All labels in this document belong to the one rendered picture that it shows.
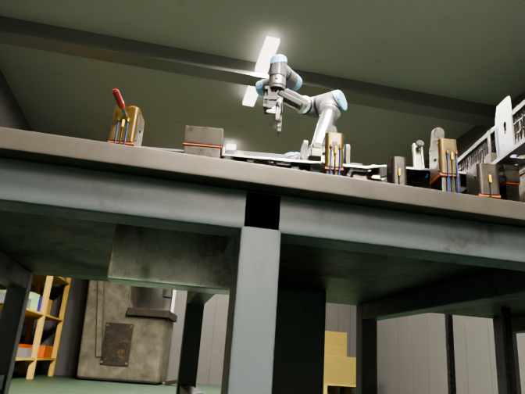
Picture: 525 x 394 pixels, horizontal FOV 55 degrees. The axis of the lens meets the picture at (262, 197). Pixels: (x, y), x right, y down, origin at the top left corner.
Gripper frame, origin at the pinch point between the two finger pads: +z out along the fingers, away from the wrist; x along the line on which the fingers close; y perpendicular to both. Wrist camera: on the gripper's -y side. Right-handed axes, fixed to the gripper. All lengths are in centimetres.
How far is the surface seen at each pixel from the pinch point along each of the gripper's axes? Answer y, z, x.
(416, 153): -56, 13, 7
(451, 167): -57, 36, 49
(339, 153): -23, 33, 50
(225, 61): 72, -178, -217
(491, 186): -70, 40, 45
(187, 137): 24, 32, 56
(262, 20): 32, -183, -163
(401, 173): -42, 37, 46
